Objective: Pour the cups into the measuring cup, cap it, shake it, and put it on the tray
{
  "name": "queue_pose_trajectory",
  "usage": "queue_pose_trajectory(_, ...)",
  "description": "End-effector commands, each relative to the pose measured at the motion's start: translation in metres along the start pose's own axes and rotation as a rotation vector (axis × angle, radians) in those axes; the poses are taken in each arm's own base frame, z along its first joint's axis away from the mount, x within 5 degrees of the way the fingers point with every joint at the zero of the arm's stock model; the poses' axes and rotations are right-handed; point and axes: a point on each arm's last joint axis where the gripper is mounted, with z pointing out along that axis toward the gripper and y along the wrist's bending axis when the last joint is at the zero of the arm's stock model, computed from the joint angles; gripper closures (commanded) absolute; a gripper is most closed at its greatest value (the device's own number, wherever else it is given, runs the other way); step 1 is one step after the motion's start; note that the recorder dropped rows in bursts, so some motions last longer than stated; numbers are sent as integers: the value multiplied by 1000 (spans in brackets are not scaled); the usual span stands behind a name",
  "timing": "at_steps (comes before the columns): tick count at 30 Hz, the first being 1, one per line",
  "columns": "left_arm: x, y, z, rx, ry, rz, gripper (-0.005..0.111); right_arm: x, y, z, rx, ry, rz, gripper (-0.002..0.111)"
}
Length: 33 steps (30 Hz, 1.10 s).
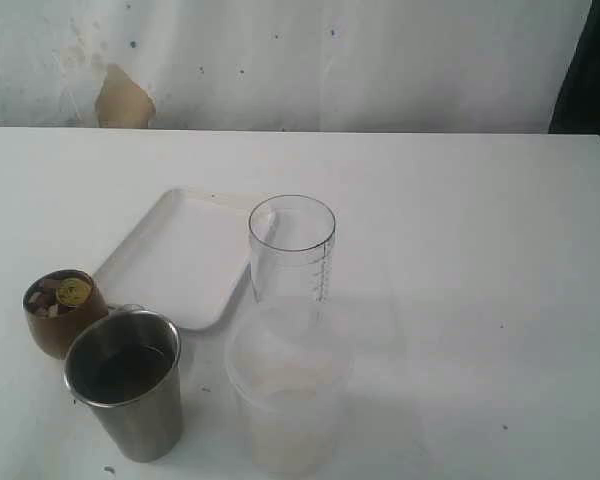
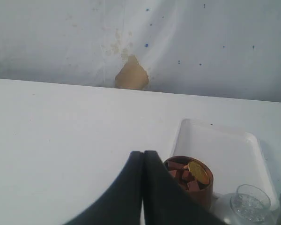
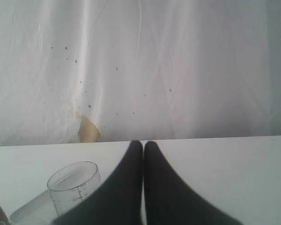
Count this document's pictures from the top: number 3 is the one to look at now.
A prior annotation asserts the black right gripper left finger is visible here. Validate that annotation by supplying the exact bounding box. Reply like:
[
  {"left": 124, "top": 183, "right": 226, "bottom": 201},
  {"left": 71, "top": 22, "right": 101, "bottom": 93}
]
[{"left": 53, "top": 141, "right": 143, "bottom": 225}]

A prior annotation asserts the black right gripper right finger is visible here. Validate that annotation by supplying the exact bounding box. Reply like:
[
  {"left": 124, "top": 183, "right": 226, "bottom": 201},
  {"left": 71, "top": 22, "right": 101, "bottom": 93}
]
[{"left": 144, "top": 141, "right": 240, "bottom": 225}]

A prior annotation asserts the clear plastic shaker cup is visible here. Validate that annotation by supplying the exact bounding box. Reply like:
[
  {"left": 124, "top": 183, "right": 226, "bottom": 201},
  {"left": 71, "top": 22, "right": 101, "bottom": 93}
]
[{"left": 47, "top": 161, "right": 101, "bottom": 216}]

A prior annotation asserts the white rectangular tray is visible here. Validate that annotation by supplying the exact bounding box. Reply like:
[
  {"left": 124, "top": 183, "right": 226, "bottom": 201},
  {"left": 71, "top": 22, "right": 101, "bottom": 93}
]
[{"left": 9, "top": 190, "right": 58, "bottom": 225}]

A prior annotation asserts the white plastic backdrop sheet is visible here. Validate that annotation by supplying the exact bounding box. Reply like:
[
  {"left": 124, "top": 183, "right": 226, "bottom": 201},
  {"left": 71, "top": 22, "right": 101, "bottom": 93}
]
[{"left": 0, "top": 0, "right": 271, "bottom": 146}]

